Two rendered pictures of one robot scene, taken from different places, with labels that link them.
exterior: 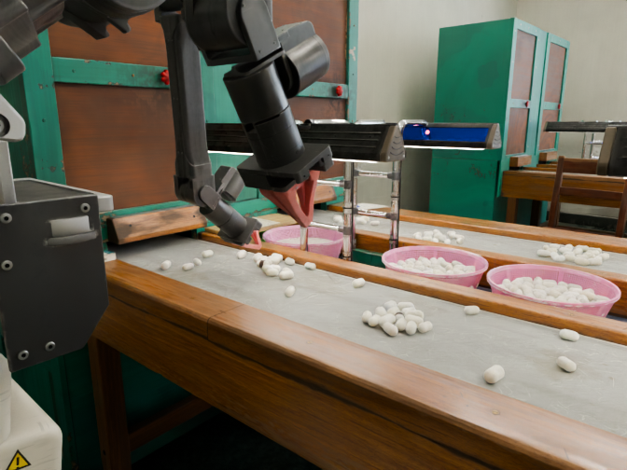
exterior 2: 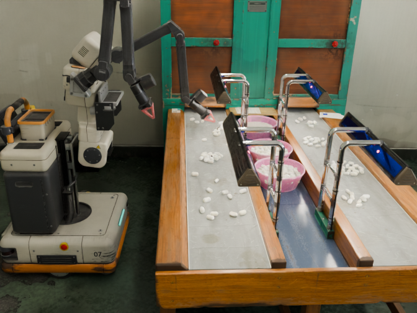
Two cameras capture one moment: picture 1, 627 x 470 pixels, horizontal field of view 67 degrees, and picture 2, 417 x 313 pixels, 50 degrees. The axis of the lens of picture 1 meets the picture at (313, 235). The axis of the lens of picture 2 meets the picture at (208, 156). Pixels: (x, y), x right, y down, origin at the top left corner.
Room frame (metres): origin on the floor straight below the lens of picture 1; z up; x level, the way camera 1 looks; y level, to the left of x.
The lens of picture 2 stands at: (-0.72, -1.80, 1.76)
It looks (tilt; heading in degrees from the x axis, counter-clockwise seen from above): 24 degrees down; 46
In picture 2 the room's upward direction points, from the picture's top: 1 degrees clockwise
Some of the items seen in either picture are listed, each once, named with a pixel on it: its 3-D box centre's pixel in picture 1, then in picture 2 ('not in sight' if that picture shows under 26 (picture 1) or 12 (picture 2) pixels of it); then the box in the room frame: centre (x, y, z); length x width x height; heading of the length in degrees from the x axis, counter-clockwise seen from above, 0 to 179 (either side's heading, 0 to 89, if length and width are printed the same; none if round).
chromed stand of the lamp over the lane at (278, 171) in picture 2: not in sight; (255, 182); (0.58, -0.73, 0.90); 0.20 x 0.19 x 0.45; 50
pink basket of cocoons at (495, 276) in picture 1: (548, 301); (278, 175); (1.01, -0.53, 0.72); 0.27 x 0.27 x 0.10
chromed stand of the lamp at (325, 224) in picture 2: not in sight; (348, 182); (0.89, -0.98, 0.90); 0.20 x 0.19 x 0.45; 50
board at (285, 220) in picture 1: (257, 224); (252, 111); (1.61, 0.19, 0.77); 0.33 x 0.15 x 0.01; 140
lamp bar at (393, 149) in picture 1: (281, 139); (219, 82); (1.14, 0.08, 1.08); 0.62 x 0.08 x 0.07; 50
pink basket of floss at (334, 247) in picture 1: (304, 248); (257, 128); (1.47, 0.03, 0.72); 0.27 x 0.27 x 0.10
